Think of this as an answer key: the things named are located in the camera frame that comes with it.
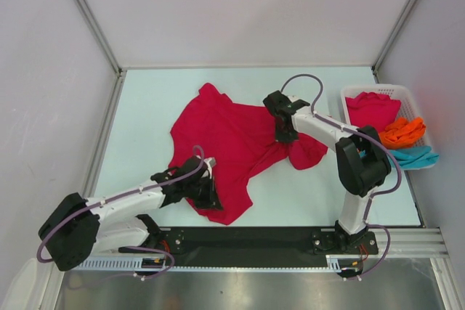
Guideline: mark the magenta red t shirt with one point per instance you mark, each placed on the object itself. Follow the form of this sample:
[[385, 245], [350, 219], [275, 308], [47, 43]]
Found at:
[[372, 109], [241, 138]]

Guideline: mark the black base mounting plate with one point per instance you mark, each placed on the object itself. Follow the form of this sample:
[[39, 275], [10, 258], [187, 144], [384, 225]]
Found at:
[[258, 246]]

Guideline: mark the teal t shirt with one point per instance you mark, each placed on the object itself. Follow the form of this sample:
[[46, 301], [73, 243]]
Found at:
[[415, 158]]

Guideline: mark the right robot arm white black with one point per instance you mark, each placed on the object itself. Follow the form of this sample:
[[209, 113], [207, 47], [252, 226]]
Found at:
[[361, 164]]

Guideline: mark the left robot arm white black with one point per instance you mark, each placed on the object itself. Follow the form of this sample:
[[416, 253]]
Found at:
[[79, 228]]

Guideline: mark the white slotted cable duct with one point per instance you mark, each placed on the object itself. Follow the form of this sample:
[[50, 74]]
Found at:
[[330, 264]]

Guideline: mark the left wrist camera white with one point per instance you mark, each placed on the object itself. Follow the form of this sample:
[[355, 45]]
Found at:
[[208, 166]]

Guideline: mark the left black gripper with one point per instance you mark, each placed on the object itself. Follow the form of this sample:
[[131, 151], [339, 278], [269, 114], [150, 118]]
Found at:
[[215, 203]]

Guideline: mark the orange t shirt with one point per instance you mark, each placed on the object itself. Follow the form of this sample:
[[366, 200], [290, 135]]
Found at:
[[403, 133]]

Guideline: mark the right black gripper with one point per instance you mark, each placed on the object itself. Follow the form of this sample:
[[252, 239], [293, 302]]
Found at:
[[285, 138]]

